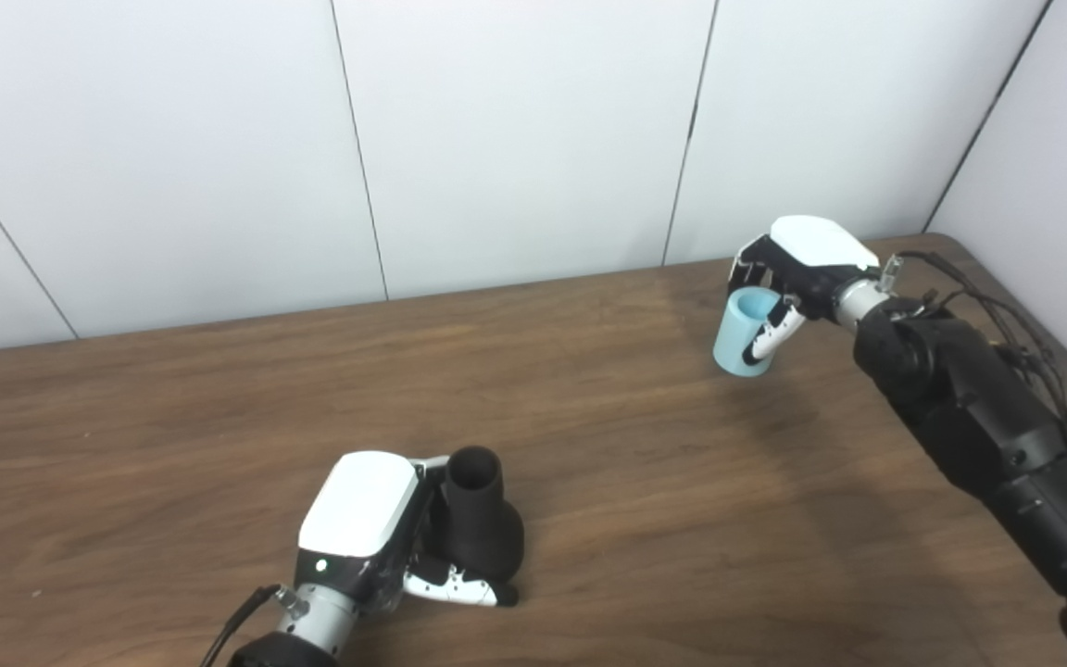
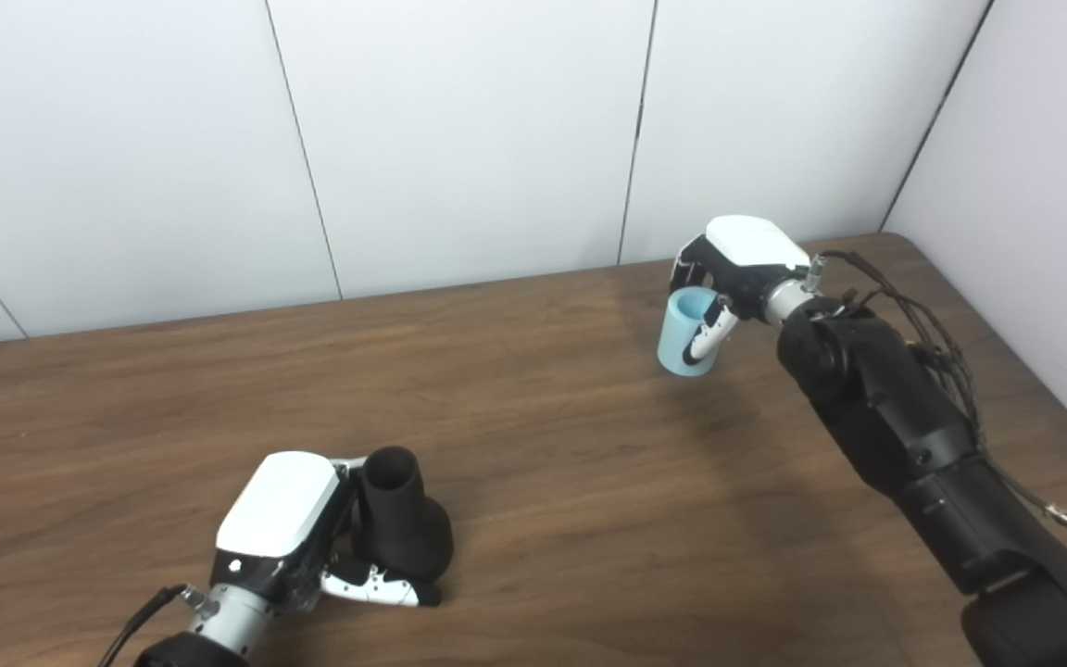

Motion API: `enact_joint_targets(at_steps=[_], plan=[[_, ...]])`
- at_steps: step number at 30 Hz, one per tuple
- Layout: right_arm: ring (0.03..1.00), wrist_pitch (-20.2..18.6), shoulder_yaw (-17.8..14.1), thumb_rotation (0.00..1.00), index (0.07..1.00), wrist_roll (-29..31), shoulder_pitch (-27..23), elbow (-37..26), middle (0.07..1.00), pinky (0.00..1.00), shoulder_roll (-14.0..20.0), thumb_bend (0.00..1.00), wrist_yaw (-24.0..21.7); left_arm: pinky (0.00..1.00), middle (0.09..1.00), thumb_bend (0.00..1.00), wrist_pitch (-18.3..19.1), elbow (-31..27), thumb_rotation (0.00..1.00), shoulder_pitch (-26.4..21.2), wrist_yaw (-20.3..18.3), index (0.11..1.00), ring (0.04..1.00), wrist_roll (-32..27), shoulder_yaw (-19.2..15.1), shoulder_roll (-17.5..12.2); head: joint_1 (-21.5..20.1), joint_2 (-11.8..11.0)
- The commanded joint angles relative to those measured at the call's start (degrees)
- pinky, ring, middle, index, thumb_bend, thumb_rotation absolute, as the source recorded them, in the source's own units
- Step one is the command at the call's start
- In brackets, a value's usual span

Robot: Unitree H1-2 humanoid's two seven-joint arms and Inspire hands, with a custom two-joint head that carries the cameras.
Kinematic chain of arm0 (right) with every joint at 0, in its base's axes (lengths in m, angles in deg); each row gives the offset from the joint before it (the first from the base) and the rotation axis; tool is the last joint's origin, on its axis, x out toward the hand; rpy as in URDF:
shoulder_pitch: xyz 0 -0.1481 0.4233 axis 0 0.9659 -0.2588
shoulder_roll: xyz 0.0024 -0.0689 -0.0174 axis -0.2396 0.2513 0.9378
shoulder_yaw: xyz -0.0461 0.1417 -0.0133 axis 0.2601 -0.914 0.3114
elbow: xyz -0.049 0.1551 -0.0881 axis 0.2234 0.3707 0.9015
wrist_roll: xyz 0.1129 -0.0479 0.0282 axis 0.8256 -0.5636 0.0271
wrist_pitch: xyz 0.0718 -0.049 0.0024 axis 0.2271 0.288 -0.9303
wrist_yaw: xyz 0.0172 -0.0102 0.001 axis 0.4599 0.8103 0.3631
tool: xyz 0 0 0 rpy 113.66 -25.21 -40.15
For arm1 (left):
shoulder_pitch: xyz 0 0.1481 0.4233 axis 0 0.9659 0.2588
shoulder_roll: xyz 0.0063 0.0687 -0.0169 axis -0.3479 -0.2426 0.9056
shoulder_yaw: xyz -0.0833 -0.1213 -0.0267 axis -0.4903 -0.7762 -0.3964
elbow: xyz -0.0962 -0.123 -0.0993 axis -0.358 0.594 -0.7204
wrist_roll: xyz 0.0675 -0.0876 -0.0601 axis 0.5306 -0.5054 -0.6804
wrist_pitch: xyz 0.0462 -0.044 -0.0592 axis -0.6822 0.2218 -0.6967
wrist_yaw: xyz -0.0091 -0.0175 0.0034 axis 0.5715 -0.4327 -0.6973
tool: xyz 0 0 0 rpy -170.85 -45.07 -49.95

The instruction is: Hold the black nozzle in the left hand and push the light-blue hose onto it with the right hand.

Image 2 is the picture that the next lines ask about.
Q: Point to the light blue cylinder cup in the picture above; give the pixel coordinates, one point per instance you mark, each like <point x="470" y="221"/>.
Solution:
<point x="677" y="338"/>

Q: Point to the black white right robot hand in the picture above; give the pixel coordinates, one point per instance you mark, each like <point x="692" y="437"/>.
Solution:
<point x="751" y="255"/>

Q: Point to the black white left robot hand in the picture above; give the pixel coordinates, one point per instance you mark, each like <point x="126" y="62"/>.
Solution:
<point x="279" y="509"/>

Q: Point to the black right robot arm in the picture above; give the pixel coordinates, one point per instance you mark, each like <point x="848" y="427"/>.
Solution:
<point x="922" y="454"/>

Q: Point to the black funnel-shaped nozzle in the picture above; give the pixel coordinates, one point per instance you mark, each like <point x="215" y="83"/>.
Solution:
<point x="404" y="523"/>

